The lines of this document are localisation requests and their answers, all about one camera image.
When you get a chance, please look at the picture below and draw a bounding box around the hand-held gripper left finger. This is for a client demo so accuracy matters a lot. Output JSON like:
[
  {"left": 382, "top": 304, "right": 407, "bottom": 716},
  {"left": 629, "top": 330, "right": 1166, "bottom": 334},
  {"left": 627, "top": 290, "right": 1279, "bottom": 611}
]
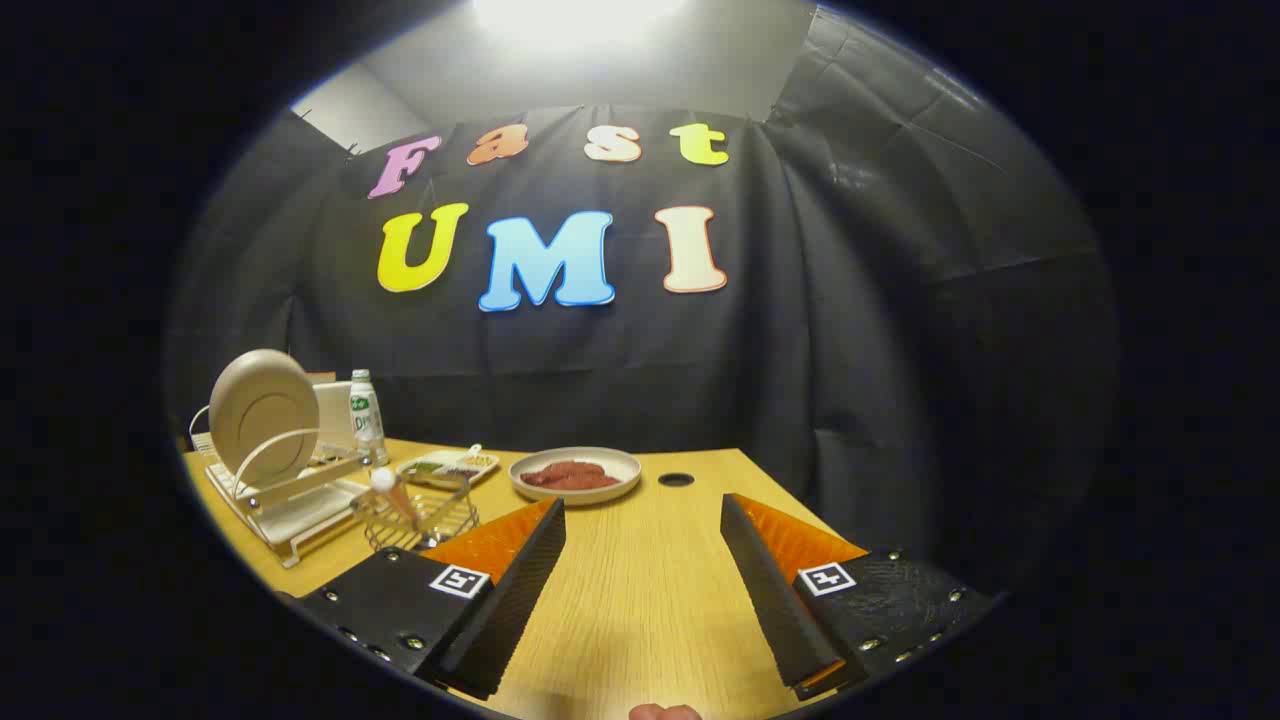
[{"left": 290, "top": 497, "right": 567, "bottom": 701}]

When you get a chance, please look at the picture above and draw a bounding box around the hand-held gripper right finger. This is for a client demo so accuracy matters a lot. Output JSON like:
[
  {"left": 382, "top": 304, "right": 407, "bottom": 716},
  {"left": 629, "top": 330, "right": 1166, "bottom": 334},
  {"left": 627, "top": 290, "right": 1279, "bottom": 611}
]
[{"left": 720, "top": 492, "right": 1001, "bottom": 701}]

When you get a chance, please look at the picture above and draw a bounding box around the small wire basket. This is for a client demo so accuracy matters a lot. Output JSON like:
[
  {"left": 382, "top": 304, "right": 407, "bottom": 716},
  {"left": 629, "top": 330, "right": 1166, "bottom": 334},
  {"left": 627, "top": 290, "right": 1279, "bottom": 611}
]
[{"left": 350, "top": 478, "right": 481, "bottom": 553}]

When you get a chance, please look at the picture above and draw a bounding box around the spoon with red checked handle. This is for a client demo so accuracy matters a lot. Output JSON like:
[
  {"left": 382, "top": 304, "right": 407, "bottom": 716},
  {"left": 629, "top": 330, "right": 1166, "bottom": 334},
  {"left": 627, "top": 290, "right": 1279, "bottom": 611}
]
[{"left": 369, "top": 467, "right": 423, "bottom": 529}]

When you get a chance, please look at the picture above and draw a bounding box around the white wire dish rack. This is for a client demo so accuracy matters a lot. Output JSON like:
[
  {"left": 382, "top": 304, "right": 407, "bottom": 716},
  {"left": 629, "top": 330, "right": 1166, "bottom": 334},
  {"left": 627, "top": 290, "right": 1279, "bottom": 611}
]
[{"left": 188, "top": 405, "right": 373, "bottom": 569}]

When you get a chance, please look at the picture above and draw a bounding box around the beige round plate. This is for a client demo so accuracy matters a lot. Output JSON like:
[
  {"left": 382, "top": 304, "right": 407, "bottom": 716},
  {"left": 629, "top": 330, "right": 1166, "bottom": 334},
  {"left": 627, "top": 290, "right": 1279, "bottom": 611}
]
[{"left": 208, "top": 349, "right": 321, "bottom": 491}]

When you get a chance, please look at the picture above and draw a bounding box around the white divided dish with beans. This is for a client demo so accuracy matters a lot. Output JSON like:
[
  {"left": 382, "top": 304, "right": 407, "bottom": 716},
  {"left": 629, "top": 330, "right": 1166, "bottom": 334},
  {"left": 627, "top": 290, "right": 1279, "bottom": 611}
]
[{"left": 396, "top": 444, "right": 500, "bottom": 489}]

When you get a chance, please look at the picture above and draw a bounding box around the white plate with meat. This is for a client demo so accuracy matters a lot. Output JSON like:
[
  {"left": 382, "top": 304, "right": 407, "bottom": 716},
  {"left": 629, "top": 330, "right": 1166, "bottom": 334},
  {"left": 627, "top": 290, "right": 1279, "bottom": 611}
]
[{"left": 508, "top": 446, "right": 643, "bottom": 504}]

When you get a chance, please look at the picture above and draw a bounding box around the small green label bottle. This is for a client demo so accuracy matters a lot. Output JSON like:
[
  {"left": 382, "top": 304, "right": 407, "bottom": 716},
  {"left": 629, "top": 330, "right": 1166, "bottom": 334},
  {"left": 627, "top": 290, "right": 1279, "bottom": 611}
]
[{"left": 349, "top": 369, "right": 389, "bottom": 467}]

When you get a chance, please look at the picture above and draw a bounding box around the white toaster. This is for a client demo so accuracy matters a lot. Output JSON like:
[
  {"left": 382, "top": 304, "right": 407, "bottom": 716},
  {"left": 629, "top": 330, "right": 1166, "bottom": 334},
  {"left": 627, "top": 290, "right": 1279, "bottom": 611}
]
[{"left": 305, "top": 372, "right": 359, "bottom": 451}]

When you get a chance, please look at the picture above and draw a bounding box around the black backdrop cloth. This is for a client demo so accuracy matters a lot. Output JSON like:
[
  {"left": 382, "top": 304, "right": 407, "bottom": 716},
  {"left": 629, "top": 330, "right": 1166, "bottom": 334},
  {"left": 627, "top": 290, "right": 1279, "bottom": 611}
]
[{"left": 165, "top": 5, "right": 1121, "bottom": 601}]

